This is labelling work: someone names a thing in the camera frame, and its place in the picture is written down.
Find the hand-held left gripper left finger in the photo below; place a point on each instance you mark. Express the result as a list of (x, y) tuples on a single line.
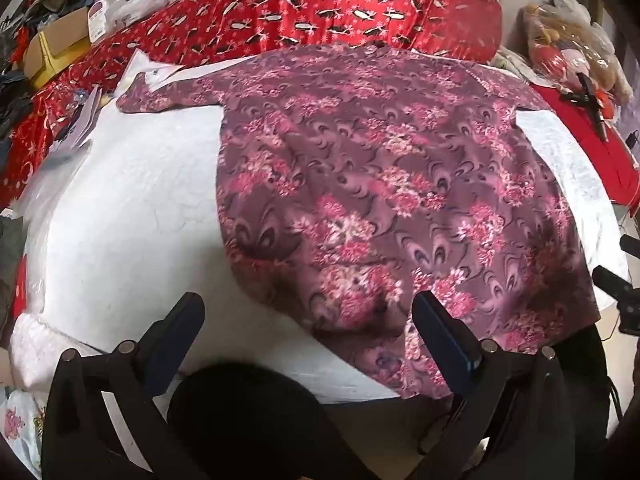
[(170, 345)]

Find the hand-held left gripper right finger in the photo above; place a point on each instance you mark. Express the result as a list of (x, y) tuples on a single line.
[(442, 340)]

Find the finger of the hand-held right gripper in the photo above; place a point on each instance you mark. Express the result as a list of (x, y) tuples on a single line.
[(617, 284), (631, 246)]

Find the purple pink floral shirt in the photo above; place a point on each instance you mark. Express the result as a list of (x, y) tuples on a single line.
[(350, 185)]

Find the pile of dark clothes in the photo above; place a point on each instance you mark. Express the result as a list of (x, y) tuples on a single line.
[(30, 15)]

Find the plain red cloth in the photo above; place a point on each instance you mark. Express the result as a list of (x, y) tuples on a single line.
[(575, 135)]

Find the white foam mat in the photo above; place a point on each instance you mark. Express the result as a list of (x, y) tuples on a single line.
[(125, 210)]

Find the black handheld tool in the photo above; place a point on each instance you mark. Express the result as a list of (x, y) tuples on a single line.
[(592, 102)]

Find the white floral cloth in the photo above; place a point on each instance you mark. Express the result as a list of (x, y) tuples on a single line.
[(20, 430)]

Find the grey cloth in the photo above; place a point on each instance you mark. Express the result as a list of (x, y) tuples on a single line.
[(10, 260)]

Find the plush toy in plastic bag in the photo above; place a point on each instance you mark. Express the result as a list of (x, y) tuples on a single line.
[(570, 45)]

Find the white paper sheets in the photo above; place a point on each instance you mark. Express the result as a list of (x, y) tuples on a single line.
[(80, 125)]

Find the white paper sheet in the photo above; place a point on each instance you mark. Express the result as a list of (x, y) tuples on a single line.
[(150, 67)]

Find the cardboard box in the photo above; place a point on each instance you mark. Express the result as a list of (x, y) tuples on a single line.
[(60, 42)]

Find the white pink labelled packet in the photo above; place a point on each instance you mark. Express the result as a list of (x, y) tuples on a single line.
[(98, 22)]

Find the white plastic bag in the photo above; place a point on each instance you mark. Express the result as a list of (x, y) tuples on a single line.
[(137, 5)]

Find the red patterned blanket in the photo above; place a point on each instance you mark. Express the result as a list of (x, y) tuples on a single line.
[(350, 10)]

